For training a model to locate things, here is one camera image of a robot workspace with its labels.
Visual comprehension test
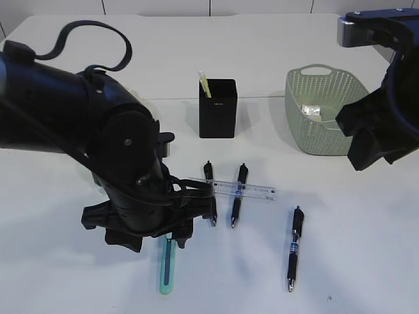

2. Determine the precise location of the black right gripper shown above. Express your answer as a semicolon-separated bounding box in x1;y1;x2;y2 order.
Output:
335;88;418;171

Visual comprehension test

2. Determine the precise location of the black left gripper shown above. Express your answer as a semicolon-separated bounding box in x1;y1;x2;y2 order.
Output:
81;192;213;253

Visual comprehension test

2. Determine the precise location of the green utility knife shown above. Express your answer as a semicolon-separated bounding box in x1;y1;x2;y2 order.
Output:
159;234;177;295

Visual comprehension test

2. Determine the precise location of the yellow white waste paper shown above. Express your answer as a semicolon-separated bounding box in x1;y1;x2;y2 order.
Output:
301;104;322;122

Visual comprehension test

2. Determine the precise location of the yellow utility knife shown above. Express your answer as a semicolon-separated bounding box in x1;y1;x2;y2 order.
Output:
198;70;211;98

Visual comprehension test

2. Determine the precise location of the clear plastic water bottle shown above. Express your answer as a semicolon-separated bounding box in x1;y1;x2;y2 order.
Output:
92;173;106;195

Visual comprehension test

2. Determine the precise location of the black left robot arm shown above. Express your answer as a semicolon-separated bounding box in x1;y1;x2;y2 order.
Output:
1;41;213;252

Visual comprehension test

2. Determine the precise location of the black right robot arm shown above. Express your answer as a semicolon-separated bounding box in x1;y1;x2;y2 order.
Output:
161;9;418;248

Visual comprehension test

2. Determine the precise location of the green plastic woven basket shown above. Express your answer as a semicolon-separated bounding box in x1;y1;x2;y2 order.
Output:
285;64;368;156

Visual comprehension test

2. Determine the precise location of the black pen left of pair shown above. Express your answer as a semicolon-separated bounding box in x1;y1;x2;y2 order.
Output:
203;161;217;227

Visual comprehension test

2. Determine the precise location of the black pen of pair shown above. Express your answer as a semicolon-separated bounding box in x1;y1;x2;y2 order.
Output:
231;163;248;228
203;161;217;227

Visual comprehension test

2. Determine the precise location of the black pen right of pair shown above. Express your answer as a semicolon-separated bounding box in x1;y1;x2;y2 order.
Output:
231;163;248;228

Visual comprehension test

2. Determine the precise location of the black pen lower right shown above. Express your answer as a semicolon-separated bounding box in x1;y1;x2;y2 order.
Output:
287;206;304;292

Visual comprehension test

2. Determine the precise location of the clear plastic ruler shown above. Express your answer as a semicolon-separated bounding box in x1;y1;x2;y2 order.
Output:
191;178;278;201

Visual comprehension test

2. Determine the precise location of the black square pen holder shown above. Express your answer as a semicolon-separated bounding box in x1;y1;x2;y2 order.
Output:
198;78;238;139

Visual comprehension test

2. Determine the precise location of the green wavy glass plate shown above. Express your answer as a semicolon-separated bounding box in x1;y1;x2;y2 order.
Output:
128;89;145;104

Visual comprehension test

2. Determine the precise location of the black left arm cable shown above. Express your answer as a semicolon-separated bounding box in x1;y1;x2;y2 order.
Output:
32;20;134;72

